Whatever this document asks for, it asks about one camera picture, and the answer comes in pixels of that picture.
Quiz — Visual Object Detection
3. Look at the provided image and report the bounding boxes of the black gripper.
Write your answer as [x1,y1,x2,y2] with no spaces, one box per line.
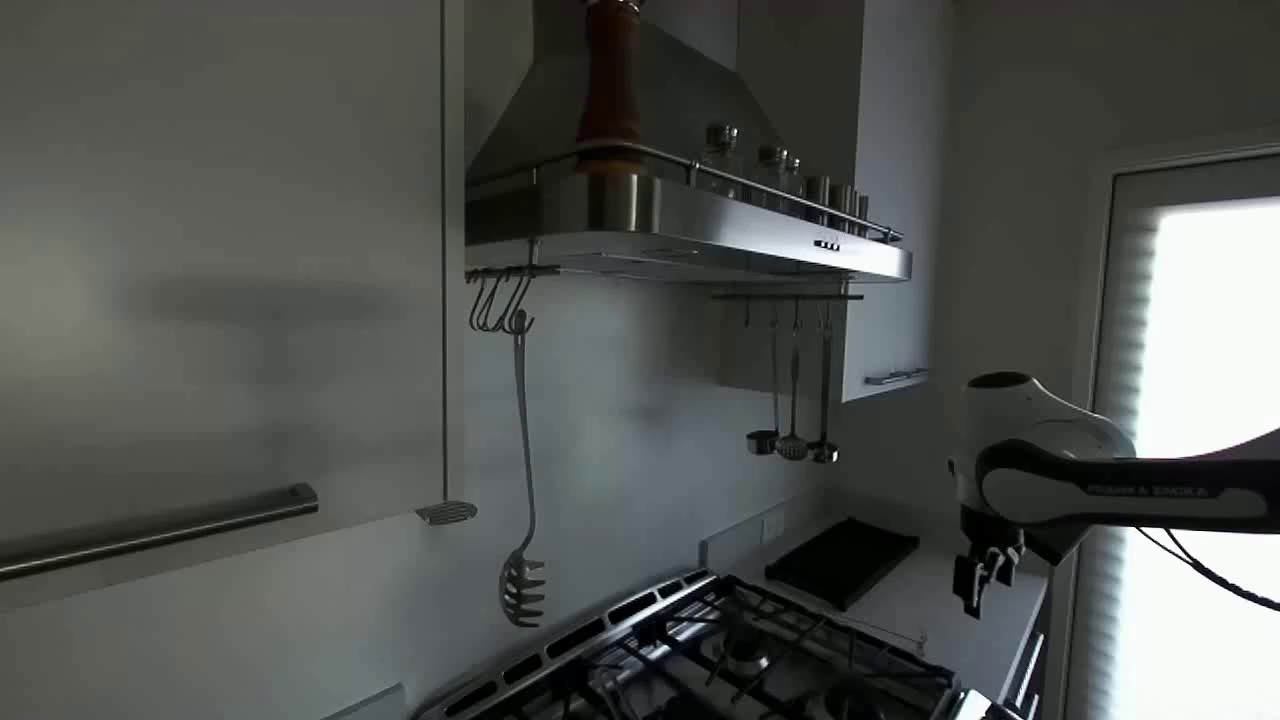
[950,506,1062,619]

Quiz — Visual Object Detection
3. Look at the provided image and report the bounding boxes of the stainless steel range hood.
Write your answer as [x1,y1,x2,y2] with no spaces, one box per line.
[462,0,918,290]

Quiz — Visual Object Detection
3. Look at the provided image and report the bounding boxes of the dark base cabinet drawers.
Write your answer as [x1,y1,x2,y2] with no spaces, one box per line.
[996,600,1062,720]

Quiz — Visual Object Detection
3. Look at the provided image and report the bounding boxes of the black rectangular tray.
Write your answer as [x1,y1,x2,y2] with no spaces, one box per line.
[762,513,925,616]

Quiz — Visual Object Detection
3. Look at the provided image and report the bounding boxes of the small steel measuring ladle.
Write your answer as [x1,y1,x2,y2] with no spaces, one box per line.
[743,302,785,459]

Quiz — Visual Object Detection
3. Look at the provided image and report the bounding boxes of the window with white blind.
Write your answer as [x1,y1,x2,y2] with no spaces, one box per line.
[1063,147,1280,720]

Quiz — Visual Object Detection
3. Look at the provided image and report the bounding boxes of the black gas stove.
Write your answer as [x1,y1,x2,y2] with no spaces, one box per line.
[414,569,999,720]

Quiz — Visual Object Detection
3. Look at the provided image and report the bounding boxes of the hanging metal whisk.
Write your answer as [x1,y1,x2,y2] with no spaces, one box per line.
[498,325,552,631]

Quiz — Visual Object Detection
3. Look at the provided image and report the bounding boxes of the large steel spice jar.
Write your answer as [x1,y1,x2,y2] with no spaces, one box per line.
[706,122,750,164]

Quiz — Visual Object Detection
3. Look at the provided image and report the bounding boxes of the metal utensil hooks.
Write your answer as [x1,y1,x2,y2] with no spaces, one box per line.
[462,261,570,339]

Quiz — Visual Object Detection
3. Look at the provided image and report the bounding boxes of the brown wooden pepper mill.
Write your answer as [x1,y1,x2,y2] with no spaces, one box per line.
[577,0,649,153]

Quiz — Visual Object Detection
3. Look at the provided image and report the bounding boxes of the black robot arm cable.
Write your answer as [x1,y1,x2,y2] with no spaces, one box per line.
[1134,524,1280,619]

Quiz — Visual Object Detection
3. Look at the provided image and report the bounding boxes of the white wall outlet plate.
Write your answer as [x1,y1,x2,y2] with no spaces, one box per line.
[702,510,774,582]

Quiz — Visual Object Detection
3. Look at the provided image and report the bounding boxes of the thin metal utensil rail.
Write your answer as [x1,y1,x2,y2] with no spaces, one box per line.
[706,285,868,305]

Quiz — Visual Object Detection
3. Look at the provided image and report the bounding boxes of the white tall wall cabinet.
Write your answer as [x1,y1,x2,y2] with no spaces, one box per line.
[837,0,952,410]

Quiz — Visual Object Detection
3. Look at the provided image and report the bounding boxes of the metal cabinet edge handle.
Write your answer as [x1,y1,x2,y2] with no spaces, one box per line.
[414,495,481,529]

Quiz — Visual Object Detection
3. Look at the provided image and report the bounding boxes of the long steel bar handle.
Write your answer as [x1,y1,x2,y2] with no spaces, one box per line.
[0,481,324,585]

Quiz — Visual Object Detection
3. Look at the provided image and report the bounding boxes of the white wall cabinet door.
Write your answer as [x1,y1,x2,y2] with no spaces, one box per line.
[0,0,454,619]

